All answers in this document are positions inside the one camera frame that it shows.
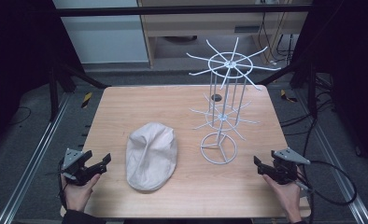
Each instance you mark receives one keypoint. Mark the person's left hand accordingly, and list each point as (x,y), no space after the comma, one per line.
(77,194)

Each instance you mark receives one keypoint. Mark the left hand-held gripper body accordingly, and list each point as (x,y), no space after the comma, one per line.
(74,169)

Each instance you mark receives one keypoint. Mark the white cabinet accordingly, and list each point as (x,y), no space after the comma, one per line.
(101,37)

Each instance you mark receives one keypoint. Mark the black horizontal frame bar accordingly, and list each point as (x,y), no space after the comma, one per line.
(172,10)

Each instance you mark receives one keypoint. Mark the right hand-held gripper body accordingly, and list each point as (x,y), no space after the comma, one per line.
(287,166)

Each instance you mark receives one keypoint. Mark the beige cap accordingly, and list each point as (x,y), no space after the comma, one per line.
(151,155)

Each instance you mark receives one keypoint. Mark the yellow black tape marker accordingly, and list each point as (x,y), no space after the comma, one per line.
(86,100)
(287,96)

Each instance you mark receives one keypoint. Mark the black metal stand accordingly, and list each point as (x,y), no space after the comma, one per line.
(53,93)
(311,90)

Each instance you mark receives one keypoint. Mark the aluminium floor rail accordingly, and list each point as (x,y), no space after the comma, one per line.
(334,155)
(32,158)

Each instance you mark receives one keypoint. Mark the person's right hand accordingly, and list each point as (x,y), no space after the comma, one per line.
(284,197)

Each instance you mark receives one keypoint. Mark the light wooden desk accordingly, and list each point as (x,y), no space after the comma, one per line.
(204,23)

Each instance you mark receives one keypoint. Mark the black curtain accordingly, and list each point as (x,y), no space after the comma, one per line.
(20,62)
(350,68)

